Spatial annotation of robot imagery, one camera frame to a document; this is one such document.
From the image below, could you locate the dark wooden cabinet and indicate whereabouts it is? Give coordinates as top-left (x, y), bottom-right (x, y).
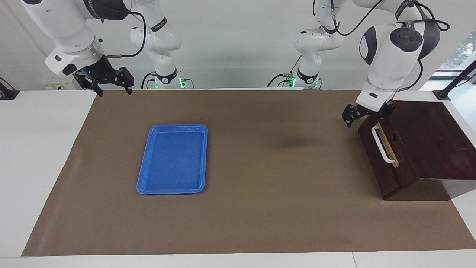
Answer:
top-left (358, 100), bottom-right (476, 201)

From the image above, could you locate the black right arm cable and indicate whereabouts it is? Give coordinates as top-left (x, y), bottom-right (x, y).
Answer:
top-left (104, 11), bottom-right (147, 59)

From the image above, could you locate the black clamp stand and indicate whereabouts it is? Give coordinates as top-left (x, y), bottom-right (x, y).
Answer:
top-left (433, 60), bottom-right (476, 101)

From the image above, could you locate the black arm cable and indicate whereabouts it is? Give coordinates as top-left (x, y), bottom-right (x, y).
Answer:
top-left (313, 0), bottom-right (450, 92)
top-left (104, 11), bottom-right (147, 59)

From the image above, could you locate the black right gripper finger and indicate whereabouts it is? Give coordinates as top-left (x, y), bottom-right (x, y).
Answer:
top-left (115, 67), bottom-right (134, 95)
top-left (74, 74), bottom-right (104, 97)

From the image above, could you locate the black base cable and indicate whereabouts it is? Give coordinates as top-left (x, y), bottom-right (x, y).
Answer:
top-left (141, 73), bottom-right (157, 90)
top-left (267, 56), bottom-right (302, 88)

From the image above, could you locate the wooden drawer with white handle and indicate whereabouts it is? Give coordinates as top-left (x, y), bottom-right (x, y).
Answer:
top-left (371, 112), bottom-right (421, 189)

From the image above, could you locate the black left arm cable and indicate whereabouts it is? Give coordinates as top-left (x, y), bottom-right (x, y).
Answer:
top-left (313, 0), bottom-right (450, 92)

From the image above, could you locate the black desk mount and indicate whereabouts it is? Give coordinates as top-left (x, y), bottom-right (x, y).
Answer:
top-left (0, 77), bottom-right (20, 101)

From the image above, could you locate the window with greenery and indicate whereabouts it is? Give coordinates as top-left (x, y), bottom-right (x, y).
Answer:
top-left (439, 30), bottom-right (476, 71)

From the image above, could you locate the white power outlet box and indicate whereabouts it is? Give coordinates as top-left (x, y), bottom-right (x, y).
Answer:
top-left (40, 76), bottom-right (80, 90)

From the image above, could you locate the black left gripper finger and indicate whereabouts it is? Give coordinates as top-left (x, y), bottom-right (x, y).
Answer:
top-left (370, 114), bottom-right (387, 134)
top-left (342, 105), bottom-right (367, 128)

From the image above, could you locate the blue plastic tray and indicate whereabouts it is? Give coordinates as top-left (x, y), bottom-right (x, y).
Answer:
top-left (136, 124), bottom-right (208, 195)

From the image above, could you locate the brown paper table mat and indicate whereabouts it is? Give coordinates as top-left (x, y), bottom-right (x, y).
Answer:
top-left (21, 89), bottom-right (476, 257)

